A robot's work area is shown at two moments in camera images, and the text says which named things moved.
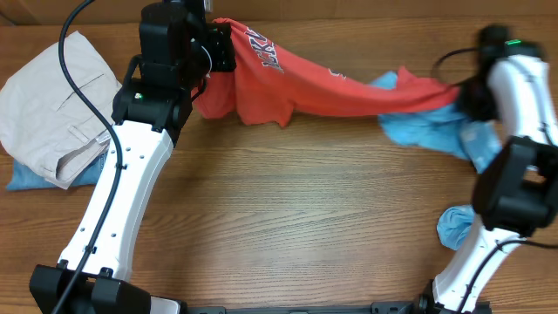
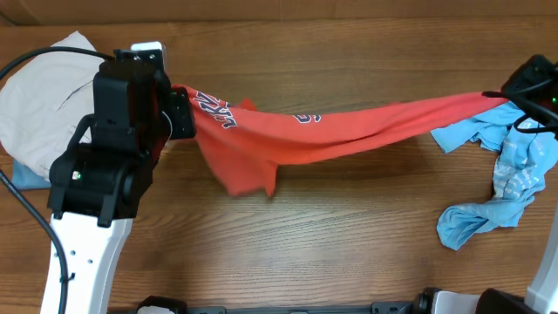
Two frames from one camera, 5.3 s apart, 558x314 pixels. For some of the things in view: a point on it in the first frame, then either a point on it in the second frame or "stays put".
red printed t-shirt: [273, 81] -> [245, 146]
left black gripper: [215, 39] -> [184, 127]
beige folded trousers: [45, 119] stays put
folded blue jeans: [25, 179] stays put
